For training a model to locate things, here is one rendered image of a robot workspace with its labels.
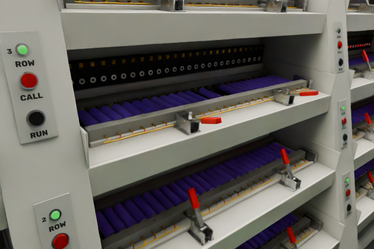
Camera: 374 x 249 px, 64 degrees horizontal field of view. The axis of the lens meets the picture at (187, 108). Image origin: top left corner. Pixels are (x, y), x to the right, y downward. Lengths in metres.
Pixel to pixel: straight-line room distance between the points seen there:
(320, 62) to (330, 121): 0.15
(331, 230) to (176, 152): 0.58
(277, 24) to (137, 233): 0.48
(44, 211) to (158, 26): 0.29
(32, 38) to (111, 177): 0.20
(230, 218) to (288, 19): 0.42
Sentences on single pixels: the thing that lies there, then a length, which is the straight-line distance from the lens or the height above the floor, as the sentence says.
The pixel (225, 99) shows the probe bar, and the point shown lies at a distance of 0.59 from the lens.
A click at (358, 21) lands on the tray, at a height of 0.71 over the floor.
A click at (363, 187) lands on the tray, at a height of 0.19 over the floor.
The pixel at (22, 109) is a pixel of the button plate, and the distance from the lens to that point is 0.38.
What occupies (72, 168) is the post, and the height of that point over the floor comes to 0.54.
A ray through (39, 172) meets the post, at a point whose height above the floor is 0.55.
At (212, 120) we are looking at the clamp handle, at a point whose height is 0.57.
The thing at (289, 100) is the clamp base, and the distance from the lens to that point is 0.67.
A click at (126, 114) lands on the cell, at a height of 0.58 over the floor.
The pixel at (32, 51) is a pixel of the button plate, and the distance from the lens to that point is 0.38.
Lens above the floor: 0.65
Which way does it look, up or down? 8 degrees down
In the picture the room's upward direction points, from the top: 7 degrees counter-clockwise
